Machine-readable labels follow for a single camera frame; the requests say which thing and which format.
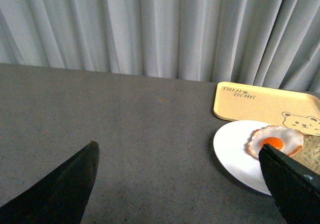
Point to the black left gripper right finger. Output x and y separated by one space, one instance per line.
294 187

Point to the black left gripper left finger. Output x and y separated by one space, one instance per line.
61 196

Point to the white round plate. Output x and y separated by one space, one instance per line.
230 145

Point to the bottom bread slice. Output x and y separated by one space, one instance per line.
309 155

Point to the fried egg toy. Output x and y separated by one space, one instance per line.
287 140

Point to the yellow bear tray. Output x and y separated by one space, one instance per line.
296 110

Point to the grey curtain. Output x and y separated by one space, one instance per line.
269 43

